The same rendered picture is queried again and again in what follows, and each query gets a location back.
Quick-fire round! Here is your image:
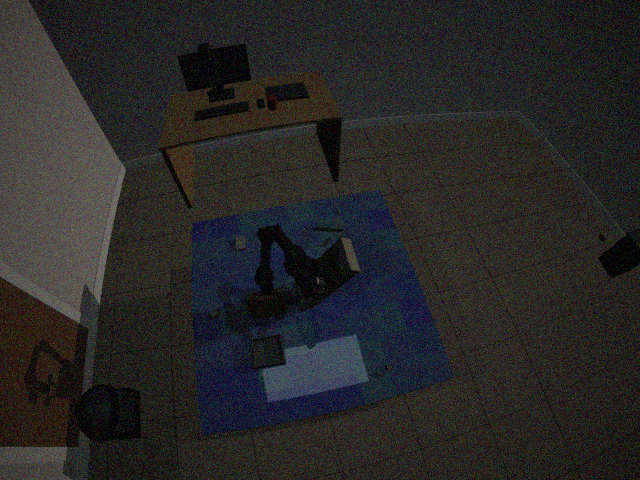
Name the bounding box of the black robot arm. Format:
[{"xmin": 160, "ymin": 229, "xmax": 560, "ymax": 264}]
[{"xmin": 254, "ymin": 225, "xmax": 323, "ymax": 296}]

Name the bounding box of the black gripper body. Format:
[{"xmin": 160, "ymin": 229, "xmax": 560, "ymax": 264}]
[{"xmin": 299, "ymin": 256, "xmax": 318, "ymax": 299}]

